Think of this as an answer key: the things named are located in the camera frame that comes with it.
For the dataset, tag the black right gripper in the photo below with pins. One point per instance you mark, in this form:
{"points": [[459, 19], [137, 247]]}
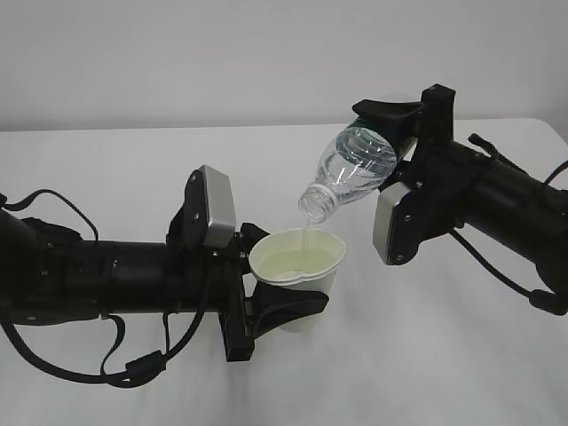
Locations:
{"points": [[438, 173]]}

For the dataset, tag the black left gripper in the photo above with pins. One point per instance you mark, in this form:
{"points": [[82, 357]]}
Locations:
{"points": [[206, 279]]}

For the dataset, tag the white paper cup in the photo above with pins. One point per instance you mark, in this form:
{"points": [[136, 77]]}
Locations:
{"points": [[302, 259]]}

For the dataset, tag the clear green-label water bottle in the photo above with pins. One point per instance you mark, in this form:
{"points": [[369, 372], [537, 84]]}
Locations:
{"points": [[356, 162]]}

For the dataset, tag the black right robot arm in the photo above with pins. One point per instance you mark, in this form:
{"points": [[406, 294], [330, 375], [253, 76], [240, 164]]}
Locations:
{"points": [[521, 213]]}

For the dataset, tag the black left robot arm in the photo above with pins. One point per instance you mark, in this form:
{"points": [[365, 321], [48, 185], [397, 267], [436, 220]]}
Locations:
{"points": [[50, 275]]}

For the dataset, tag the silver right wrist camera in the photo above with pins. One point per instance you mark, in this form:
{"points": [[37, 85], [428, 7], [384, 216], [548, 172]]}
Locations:
{"points": [[385, 223]]}

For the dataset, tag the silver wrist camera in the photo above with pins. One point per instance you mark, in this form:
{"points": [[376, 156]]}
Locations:
{"points": [[220, 210], [385, 223]]}

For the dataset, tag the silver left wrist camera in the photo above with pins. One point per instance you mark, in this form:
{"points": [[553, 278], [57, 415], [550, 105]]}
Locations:
{"points": [[220, 210]]}

